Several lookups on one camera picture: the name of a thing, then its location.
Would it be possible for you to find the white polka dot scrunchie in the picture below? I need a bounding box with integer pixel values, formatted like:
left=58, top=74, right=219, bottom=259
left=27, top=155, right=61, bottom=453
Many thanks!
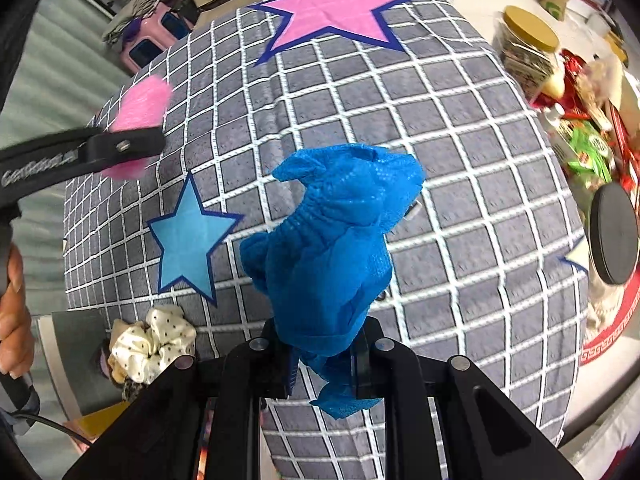
left=109, top=306, right=197, bottom=387

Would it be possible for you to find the person's left hand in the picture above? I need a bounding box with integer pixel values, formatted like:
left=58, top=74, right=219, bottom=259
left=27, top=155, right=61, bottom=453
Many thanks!
left=0, top=244, right=36, bottom=379

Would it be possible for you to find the pink fluffy scrunchie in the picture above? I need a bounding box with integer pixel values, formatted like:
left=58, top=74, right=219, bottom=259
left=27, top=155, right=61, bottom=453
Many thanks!
left=101, top=76, right=174, bottom=179

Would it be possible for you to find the grey clothes pile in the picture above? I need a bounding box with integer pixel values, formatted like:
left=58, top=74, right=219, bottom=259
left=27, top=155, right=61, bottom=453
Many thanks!
left=101, top=0, right=162, bottom=45

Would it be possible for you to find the grey checked star tablecloth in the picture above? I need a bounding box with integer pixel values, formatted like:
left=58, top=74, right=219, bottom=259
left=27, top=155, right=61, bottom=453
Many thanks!
left=62, top=0, right=590, bottom=480

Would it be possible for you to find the jar with gold lid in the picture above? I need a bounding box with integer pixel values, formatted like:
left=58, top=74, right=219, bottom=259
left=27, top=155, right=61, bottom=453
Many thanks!
left=492, top=5, right=562, bottom=97

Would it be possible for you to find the black cable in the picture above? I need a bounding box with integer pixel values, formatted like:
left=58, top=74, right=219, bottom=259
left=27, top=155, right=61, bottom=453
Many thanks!
left=12, top=409, right=97, bottom=447

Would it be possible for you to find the pale green curtain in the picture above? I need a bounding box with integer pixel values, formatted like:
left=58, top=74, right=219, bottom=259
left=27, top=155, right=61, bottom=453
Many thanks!
left=0, top=0, right=132, bottom=313

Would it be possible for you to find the pink plastic stool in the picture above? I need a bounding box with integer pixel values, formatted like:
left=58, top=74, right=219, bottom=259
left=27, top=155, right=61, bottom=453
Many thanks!
left=119, top=2, right=197, bottom=73

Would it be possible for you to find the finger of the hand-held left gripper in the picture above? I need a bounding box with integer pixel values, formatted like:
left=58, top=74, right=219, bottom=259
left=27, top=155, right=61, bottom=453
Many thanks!
left=90, top=127, right=167, bottom=171

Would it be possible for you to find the green snack packet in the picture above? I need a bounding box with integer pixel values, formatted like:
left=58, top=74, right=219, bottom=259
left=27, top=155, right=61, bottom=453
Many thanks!
left=564, top=126, right=615, bottom=187

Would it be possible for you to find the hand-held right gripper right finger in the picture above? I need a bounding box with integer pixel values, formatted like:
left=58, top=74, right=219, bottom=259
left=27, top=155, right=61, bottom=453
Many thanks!
left=350, top=317, right=583, bottom=480

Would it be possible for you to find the jar with black lid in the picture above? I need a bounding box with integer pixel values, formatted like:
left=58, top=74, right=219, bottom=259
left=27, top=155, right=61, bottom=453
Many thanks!
left=586, top=181, right=640, bottom=332

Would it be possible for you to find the blue nonwoven shoe cover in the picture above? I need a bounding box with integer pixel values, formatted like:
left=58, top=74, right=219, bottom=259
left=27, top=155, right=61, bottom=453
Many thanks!
left=239, top=143, right=427, bottom=420

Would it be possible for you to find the leopard print scrunchie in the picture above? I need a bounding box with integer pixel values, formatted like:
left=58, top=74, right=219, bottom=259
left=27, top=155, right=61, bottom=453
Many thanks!
left=121, top=376, right=152, bottom=402

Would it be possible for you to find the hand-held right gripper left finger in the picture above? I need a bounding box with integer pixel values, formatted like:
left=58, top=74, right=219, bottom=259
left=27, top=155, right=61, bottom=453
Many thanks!
left=62, top=317, right=301, bottom=480

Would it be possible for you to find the red round table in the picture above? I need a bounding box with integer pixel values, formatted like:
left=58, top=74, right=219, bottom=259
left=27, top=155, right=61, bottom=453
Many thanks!
left=579, top=260, right=640, bottom=388

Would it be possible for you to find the grey cardboard box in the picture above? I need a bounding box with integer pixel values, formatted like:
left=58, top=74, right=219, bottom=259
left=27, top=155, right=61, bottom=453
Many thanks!
left=37, top=309, right=201, bottom=423

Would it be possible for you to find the yellow snack bag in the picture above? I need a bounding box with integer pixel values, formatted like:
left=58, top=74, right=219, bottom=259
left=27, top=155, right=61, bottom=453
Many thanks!
left=541, top=0, right=572, bottom=20

